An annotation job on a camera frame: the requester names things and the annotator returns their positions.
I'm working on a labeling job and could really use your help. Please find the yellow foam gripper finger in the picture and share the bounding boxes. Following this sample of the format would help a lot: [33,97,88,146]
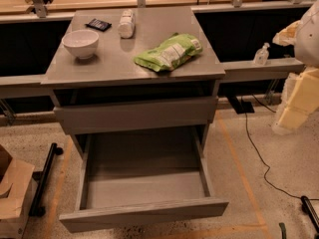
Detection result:
[272,21,300,46]
[272,67,319,135]

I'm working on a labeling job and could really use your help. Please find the green rice chip bag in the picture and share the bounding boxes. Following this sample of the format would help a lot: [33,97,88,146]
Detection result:
[134,33,203,73]

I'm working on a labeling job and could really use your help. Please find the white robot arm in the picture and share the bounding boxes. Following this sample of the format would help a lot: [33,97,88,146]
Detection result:
[272,0,319,135]

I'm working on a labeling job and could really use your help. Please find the grey open bottom drawer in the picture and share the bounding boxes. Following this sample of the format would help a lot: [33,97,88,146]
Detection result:
[60,127,228,233]

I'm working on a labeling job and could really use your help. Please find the grey middle drawer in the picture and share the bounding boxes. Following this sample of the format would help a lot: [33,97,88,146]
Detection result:
[54,97,216,134]

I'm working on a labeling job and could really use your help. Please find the clear sanitizer pump bottle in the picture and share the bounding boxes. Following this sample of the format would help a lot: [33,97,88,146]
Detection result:
[253,43,270,66]

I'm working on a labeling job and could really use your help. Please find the black bar at right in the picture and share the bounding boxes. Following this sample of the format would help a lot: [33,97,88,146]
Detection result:
[301,196,319,233]

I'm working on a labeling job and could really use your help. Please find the white plastic bottle lying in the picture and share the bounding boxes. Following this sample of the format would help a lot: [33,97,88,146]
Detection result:
[118,9,135,39]

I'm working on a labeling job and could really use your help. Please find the white ceramic bowl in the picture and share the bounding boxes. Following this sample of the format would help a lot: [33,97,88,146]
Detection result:
[62,30,99,59]

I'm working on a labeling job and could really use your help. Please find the black metal floor bar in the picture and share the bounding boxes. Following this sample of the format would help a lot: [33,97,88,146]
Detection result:
[29,142,64,217]

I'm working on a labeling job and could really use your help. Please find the brown cardboard box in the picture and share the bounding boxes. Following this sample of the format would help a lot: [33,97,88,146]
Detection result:
[0,145,35,239]

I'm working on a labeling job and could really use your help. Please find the black floor bracket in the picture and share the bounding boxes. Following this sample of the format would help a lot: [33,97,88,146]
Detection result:
[227,96,254,115]

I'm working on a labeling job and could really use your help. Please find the black floor cable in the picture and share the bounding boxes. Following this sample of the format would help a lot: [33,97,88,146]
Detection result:
[244,95,319,201]

